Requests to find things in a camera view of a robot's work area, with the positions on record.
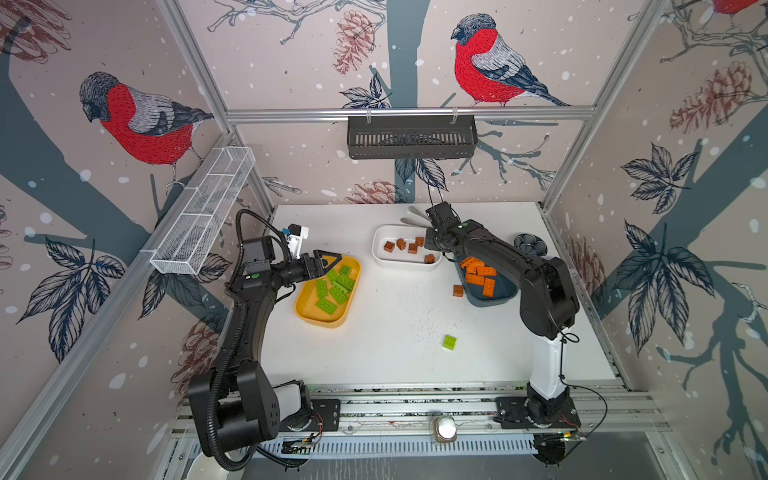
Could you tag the orange 2x4 lego bottom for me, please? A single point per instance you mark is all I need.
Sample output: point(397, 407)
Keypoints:
point(474, 279)

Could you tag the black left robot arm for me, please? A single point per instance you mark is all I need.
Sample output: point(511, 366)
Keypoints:
point(234, 405)

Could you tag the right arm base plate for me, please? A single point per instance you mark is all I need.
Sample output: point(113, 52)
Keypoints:
point(522, 413)

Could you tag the orange curved lego piece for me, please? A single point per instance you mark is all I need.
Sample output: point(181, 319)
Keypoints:
point(467, 261)

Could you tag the dark patterned ceramic bowl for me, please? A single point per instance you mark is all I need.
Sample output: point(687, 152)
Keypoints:
point(531, 244)

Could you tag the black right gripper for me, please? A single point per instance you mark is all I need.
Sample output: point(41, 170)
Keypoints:
point(429, 238)

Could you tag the metal tongs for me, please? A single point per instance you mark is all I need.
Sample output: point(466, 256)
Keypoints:
point(416, 218)

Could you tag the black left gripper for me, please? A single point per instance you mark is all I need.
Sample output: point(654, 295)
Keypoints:
point(317, 270)

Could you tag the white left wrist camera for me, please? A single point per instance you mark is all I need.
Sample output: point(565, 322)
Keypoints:
point(295, 235)

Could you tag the green 2x2 lego bottom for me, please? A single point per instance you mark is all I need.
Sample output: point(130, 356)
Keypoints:
point(449, 342)

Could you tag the round silver button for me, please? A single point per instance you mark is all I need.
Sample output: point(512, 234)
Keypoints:
point(445, 429)

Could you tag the orange 2x4 lego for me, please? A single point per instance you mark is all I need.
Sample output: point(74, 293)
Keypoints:
point(474, 265)
point(474, 279)

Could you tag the yellow plastic bin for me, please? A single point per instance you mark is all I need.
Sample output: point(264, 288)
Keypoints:
point(305, 305)

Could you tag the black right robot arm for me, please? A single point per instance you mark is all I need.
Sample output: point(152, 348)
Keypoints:
point(548, 302)

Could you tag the green 2x4 lego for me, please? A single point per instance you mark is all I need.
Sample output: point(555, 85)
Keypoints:
point(333, 276)
point(326, 306)
point(321, 287)

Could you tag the black hanging wire basket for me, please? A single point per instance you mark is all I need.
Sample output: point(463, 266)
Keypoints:
point(411, 137)

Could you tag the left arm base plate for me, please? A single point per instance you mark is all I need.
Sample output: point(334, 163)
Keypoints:
point(324, 415)

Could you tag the white wire mesh shelf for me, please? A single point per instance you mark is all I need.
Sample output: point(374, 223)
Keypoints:
point(191, 237)

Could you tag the green 2x3 lego top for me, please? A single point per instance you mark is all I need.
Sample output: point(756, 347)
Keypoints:
point(339, 294)

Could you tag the white bowl bottom left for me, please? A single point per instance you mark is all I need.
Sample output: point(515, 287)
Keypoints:
point(206, 468)

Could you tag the green 2x4 lego bottom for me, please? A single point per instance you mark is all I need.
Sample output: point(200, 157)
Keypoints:
point(326, 306)

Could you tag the orange 2x3 lego brick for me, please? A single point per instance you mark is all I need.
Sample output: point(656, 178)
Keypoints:
point(486, 271)

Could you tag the teal plastic bin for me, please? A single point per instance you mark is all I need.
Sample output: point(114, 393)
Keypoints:
point(505, 289)

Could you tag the green 2x3 lego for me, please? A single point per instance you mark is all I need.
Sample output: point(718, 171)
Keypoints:
point(346, 282)
point(339, 294)

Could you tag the white plastic bin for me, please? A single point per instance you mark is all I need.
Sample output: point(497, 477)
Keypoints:
point(401, 259)

